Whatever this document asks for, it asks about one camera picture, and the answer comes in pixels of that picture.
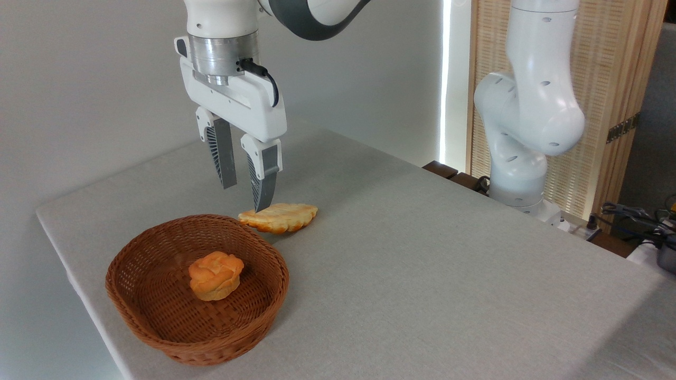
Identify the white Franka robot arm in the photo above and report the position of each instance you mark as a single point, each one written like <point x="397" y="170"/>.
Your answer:
<point x="528" y="105"/>

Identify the brass screen hinge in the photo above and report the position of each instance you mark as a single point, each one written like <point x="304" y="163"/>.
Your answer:
<point x="623" y="127"/>

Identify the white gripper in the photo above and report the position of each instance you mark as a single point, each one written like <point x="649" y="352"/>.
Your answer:
<point x="237" y="105"/>

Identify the brown wicker basket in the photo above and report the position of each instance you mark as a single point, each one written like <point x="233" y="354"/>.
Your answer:
<point x="158" y="316"/>

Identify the dark wooden block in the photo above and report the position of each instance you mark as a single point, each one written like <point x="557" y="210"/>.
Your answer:
<point x="440" y="169"/>
<point x="467" y="182"/>

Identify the round orange bread roll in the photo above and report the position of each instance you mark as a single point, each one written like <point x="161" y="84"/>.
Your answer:
<point x="215" y="275"/>

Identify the black power plug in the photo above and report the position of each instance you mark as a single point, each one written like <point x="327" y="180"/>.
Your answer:
<point x="593" y="221"/>

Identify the flat golden bread slice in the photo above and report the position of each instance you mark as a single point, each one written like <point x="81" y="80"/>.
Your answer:
<point x="280" y="217"/>

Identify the wooden slatted folding screen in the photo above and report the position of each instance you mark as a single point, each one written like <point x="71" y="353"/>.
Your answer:
<point x="607" y="53"/>

